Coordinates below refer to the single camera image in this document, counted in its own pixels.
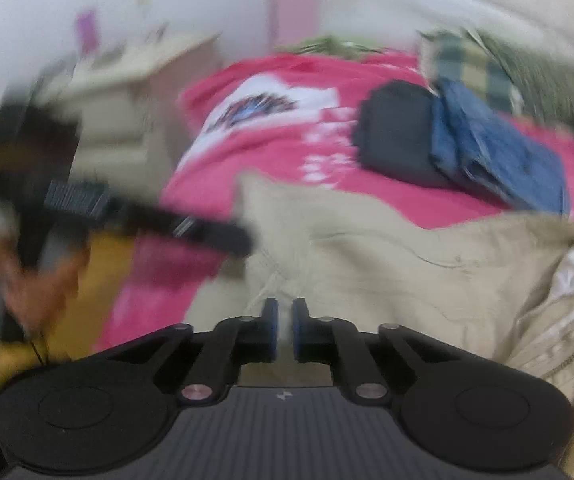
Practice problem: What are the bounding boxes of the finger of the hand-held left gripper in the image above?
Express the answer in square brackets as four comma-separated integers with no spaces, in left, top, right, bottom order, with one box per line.
[111,191,256,259]

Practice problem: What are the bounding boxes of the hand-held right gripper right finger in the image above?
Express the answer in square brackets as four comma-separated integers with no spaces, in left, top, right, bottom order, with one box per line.
[292,298,472,406]

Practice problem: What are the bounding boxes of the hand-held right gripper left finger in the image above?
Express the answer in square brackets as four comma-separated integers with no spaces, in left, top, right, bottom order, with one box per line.
[103,298,280,406]

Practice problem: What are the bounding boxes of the beige pants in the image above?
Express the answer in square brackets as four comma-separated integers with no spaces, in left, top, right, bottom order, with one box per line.
[184,172,574,406]

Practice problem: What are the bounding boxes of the person's left hand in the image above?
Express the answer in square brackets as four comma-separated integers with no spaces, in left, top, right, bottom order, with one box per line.
[0,242,89,332]

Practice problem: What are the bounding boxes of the cream nightstand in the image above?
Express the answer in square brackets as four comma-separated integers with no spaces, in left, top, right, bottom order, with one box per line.
[61,31,224,173]

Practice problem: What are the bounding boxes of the purple box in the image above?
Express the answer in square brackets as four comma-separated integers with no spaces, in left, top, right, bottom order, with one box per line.
[76,9,102,50]

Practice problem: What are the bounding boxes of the black folded garment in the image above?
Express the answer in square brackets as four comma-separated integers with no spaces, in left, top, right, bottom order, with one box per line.
[351,80,462,189]

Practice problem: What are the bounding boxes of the green leafy cloth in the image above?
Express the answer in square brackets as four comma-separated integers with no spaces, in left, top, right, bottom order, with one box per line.
[276,34,389,57]

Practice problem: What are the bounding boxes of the blue jeans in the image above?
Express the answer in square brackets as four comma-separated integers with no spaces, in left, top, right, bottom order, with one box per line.
[428,77,571,217]

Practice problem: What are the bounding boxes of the green plaid pillow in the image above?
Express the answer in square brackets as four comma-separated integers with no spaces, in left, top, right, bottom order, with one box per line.
[418,29,524,114]

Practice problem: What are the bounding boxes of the pink and white headboard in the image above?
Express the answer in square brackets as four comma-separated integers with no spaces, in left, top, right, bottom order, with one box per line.
[266,0,574,63]

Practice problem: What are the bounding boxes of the olive green pillow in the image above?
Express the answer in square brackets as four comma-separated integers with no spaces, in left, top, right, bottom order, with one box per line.
[467,29,574,137]

